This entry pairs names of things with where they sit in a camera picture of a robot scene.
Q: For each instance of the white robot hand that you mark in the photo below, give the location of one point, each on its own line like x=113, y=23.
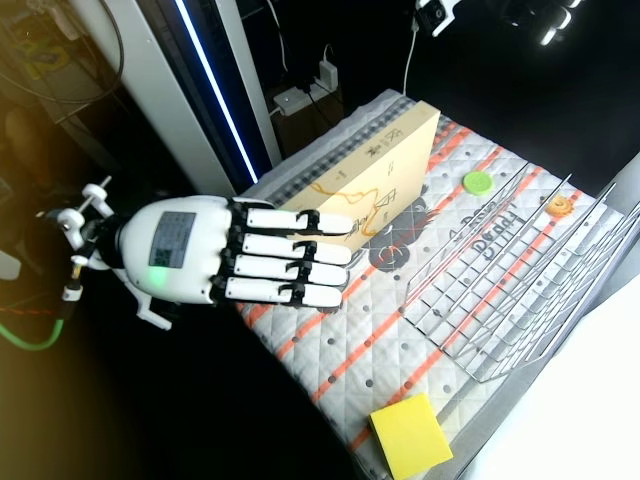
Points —
x=547, y=35
x=190, y=270

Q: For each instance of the green sandwich cookie toy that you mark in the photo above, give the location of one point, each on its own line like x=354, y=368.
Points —
x=478, y=182

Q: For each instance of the tan swirl cookie toy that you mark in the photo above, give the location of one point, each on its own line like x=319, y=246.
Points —
x=558, y=206

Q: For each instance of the brown cardboard box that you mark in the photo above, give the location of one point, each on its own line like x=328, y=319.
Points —
x=305, y=130

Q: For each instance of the white column with blue light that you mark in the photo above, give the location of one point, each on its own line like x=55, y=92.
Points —
x=165, y=90

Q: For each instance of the grey quilt with bear print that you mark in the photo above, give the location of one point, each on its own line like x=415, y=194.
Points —
x=360, y=350

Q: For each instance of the white power strip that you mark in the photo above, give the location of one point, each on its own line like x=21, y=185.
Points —
x=295, y=98

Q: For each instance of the white plug adapter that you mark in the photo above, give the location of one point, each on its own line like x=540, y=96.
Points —
x=329, y=72

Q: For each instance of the yellow foam block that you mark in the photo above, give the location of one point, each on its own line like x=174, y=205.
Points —
x=410, y=435

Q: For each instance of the white exterior camera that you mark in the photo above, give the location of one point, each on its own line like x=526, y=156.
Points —
x=435, y=12

